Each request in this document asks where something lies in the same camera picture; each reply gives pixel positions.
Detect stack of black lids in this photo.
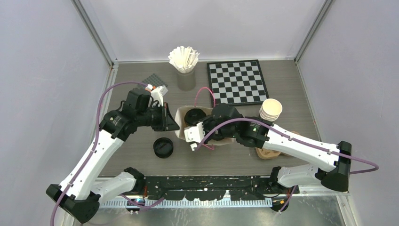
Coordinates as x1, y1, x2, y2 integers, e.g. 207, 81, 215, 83
153, 137, 174, 158

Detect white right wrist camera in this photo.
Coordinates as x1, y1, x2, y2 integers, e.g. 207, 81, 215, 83
184, 122, 205, 151

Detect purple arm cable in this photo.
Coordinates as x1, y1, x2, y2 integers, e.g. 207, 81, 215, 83
49, 81, 150, 226
194, 118, 380, 213

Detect white wrapped straws bundle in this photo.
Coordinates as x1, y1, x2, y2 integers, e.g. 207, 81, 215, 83
168, 46, 200, 74

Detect grey straw holder cup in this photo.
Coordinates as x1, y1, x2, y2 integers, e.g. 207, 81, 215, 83
177, 70, 196, 91

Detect brown pulp cup carrier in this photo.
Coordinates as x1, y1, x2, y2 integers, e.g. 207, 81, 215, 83
255, 147, 290, 160

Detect paper gift bag pink handles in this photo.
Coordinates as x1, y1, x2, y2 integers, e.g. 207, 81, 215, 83
174, 87, 235, 151

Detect black coffee cup lid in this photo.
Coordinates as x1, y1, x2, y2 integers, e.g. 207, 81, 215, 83
184, 108, 207, 126

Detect grey lego baseplate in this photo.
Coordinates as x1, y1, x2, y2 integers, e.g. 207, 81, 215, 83
142, 73, 168, 87

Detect black white chessboard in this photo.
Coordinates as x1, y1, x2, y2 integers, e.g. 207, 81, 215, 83
207, 59, 269, 106

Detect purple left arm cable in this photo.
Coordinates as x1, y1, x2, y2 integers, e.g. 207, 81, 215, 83
49, 81, 150, 226

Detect aluminium frame rail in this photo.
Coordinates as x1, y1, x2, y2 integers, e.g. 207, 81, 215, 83
65, 174, 350, 209

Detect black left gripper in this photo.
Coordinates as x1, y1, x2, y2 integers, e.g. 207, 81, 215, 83
137, 102, 180, 131

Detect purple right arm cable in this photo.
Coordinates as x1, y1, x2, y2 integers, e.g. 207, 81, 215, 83
194, 118, 380, 213

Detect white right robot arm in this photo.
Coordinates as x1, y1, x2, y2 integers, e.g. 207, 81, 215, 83
197, 104, 352, 193

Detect stack of paper cups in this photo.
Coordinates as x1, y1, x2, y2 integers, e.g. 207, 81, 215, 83
259, 98, 283, 122

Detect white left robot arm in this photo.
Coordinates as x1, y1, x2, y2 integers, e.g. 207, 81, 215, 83
46, 86, 180, 224

